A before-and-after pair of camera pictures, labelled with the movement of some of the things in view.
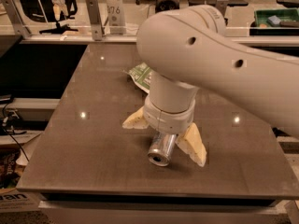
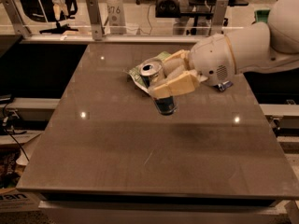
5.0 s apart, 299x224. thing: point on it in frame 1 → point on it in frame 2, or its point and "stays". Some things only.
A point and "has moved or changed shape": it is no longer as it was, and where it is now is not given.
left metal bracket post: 20,27 stays
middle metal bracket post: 94,13 stays
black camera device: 166,5 stays
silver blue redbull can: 161,147 has moved or changed shape
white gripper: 168,118 → 211,59
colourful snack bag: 8,172 stays
